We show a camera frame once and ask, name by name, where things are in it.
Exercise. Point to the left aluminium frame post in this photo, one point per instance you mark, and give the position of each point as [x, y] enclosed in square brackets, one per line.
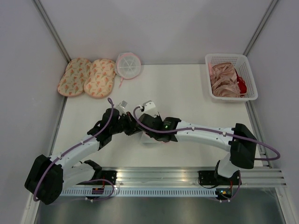
[51, 28]

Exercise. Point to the left floral peach laundry bag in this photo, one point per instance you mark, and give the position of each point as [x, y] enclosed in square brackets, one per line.
[74, 77]

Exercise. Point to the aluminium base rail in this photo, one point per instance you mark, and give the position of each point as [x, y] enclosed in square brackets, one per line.
[173, 177]

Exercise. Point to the white slotted cable duct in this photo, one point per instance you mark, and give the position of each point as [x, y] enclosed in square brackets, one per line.
[140, 192]

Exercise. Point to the white pink mesh laundry bag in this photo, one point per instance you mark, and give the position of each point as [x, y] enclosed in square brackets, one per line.
[146, 139]

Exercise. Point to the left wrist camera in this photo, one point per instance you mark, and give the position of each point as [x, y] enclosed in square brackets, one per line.
[121, 107]

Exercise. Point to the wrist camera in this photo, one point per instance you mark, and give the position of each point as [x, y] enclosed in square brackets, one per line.
[149, 108]
[121, 107]

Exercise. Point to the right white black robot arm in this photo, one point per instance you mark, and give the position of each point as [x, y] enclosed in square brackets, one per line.
[238, 141]

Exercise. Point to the right aluminium frame post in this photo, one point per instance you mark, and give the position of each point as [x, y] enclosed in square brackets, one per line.
[265, 18]

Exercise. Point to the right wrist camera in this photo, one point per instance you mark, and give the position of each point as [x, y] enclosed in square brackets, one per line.
[149, 108]

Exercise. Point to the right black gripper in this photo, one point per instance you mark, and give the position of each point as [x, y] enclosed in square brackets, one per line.
[159, 118]

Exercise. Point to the pink bras pile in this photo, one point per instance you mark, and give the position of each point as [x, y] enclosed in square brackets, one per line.
[223, 78]

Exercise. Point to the floral peach laundry bag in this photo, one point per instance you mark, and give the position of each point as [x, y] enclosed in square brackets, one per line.
[74, 77]
[101, 80]

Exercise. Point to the red bra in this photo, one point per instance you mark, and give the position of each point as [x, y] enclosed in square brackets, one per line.
[241, 84]

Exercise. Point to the aluminium frame post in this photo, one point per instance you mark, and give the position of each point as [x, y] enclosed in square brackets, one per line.
[51, 28]
[265, 18]

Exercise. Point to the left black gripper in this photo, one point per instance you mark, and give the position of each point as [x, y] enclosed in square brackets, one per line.
[132, 129]

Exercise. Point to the white plastic basket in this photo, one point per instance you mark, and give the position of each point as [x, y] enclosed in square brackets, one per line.
[241, 65]

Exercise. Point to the right floral peach laundry bag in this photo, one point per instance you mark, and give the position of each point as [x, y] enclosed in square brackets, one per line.
[101, 80]

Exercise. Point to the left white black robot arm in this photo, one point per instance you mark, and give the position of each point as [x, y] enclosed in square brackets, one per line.
[49, 176]

